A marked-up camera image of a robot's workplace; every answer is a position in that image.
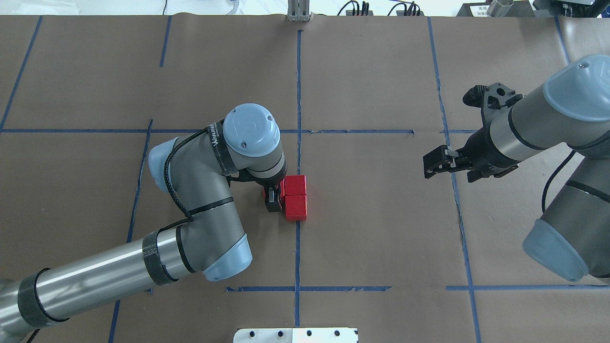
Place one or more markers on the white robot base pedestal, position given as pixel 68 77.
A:
pixel 297 335

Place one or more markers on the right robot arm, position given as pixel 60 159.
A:
pixel 571 238

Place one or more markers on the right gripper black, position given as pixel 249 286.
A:
pixel 487 155

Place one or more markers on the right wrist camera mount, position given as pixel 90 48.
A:
pixel 492 100

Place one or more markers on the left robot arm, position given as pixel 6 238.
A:
pixel 196 171

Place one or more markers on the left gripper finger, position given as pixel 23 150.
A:
pixel 280 187
pixel 272 207

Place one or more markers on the brown paper table cover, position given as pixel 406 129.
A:
pixel 359 102

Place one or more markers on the metal cup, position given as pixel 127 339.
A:
pixel 499 8

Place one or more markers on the aluminium frame post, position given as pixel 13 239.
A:
pixel 299 10

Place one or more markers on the red block one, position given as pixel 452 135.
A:
pixel 295 185
pixel 273 191
pixel 295 207

